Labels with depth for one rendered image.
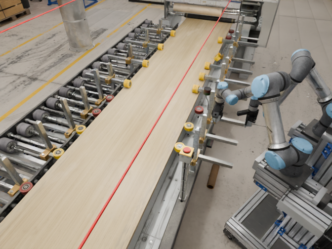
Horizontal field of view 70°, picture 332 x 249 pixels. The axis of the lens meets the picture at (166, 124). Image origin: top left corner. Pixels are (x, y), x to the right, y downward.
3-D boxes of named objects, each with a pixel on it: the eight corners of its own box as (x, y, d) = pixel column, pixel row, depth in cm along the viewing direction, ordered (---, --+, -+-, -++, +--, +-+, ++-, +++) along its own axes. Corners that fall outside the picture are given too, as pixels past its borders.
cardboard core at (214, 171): (220, 164, 274) (214, 186, 253) (219, 169, 279) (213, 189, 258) (213, 162, 276) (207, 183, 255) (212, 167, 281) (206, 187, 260)
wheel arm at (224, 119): (243, 125, 214) (244, 121, 211) (243, 127, 211) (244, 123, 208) (196, 114, 225) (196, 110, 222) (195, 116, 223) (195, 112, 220)
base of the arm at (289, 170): (306, 168, 151) (312, 158, 144) (295, 182, 144) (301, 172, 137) (284, 154, 159) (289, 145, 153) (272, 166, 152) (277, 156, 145)
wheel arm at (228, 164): (232, 166, 180) (233, 162, 177) (231, 169, 177) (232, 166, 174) (177, 150, 191) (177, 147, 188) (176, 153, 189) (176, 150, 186)
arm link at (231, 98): (244, 94, 165) (234, 86, 173) (230, 98, 162) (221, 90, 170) (241, 103, 171) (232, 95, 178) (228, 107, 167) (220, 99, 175)
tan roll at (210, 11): (255, 19, 370) (258, 10, 362) (255, 21, 362) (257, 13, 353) (169, 9, 407) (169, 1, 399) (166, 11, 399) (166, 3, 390)
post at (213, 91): (208, 131, 228) (216, 89, 196) (208, 133, 225) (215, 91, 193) (205, 130, 229) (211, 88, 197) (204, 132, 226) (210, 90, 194)
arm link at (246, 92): (298, 64, 132) (245, 85, 179) (282, 68, 129) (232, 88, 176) (303, 85, 132) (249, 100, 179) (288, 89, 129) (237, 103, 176)
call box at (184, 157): (193, 156, 145) (194, 147, 140) (189, 165, 140) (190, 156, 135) (182, 153, 147) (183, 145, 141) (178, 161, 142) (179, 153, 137)
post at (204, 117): (201, 153, 214) (208, 112, 182) (200, 156, 212) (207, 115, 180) (197, 152, 215) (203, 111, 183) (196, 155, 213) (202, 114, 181)
